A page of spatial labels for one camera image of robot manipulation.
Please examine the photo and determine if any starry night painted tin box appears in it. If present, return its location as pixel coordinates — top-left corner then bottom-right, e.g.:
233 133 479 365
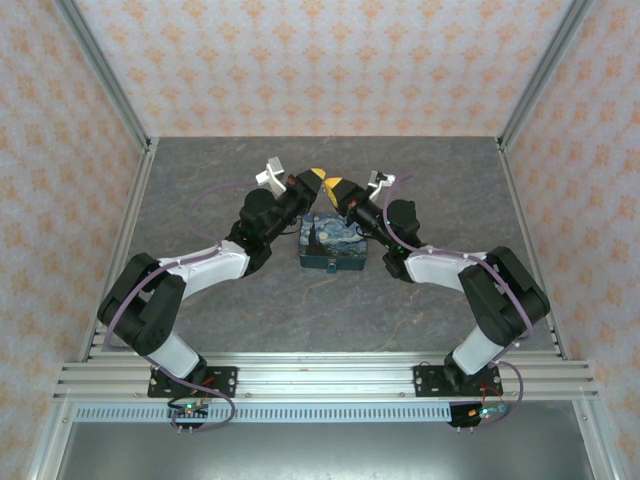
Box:
297 211 372 274

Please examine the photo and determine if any grey metal panel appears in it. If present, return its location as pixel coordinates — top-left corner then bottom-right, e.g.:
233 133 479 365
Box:
54 419 594 480

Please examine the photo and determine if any aluminium table side rail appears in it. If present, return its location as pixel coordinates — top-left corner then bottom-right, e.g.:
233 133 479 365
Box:
496 139 569 360
79 139 160 362

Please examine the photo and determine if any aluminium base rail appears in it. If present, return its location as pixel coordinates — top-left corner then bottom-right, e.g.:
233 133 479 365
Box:
52 351 600 401

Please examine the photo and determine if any red wire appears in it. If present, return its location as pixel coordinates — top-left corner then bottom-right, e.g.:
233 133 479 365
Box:
197 372 221 401
477 374 504 401

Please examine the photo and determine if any white slotted cable duct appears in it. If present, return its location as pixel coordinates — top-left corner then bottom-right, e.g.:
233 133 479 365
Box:
73 403 454 424

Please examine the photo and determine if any short aluminium frame post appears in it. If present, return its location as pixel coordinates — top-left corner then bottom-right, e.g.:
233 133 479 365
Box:
573 399 616 480
27 399 76 480

